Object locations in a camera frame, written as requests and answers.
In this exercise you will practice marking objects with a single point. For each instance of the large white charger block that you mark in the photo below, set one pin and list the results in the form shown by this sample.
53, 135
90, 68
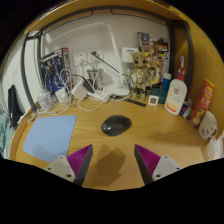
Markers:
79, 90

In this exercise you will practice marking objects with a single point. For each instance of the white printed mug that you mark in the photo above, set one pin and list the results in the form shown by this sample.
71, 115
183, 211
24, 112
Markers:
207, 126

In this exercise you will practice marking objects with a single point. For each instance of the white cube charger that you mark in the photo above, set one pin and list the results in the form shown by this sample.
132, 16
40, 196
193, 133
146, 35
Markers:
61, 95

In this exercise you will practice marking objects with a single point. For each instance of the blue tube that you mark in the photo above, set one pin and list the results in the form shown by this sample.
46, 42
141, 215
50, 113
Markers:
166, 82

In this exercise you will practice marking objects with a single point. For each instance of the white desk lamp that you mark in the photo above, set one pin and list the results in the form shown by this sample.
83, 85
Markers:
115, 53

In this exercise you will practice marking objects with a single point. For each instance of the small white square clock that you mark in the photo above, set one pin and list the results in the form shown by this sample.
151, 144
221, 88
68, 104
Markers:
153, 100

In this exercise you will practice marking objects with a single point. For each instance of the small clear plastic bag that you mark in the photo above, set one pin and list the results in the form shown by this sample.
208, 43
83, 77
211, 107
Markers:
31, 118

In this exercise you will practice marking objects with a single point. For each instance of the white wall socket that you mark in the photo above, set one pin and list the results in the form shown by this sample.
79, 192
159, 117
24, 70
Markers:
80, 59
98, 58

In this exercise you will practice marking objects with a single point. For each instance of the black ruler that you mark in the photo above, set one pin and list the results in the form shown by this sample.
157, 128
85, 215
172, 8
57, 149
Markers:
136, 102

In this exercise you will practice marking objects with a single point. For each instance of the small blue white box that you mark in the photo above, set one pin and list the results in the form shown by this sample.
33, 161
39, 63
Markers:
185, 109

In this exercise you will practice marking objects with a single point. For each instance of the light blue mouse pad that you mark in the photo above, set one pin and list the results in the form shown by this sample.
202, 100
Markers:
50, 136

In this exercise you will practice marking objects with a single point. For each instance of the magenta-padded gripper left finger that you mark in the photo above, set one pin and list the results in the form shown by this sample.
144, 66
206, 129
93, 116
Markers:
61, 166

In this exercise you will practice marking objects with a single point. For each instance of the dark grey metal desk frame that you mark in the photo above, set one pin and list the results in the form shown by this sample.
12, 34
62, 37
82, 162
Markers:
190, 50

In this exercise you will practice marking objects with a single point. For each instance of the robot model kit box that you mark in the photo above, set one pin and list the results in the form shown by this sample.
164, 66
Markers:
53, 70

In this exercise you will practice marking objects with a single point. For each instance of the white paper packet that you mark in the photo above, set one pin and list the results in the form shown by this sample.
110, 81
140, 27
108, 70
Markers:
216, 146

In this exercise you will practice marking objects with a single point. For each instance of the colourful printed box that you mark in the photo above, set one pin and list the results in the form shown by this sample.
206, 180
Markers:
156, 46

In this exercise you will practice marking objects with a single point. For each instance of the black computer mouse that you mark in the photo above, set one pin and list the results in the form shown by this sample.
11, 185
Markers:
116, 125

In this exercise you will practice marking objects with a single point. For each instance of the white electric toothbrush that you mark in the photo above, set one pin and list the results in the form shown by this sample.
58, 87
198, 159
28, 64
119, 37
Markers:
182, 63

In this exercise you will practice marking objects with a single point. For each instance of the teal round container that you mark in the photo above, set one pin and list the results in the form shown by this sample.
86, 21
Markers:
160, 93

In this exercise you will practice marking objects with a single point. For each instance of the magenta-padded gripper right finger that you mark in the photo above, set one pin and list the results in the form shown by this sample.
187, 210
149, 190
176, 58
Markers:
165, 166

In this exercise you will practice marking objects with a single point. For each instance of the teal cloth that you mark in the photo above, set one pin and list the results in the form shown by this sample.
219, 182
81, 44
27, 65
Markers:
5, 133

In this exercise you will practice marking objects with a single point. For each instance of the white wall-mounted box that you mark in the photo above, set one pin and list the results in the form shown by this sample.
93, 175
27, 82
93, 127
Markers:
128, 55

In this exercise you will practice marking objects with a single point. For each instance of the tan brick-built tree figure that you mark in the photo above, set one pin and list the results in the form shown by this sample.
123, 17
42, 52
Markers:
138, 76

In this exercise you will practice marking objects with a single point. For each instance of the black bag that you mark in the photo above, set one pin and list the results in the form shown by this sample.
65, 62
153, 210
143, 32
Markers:
14, 106

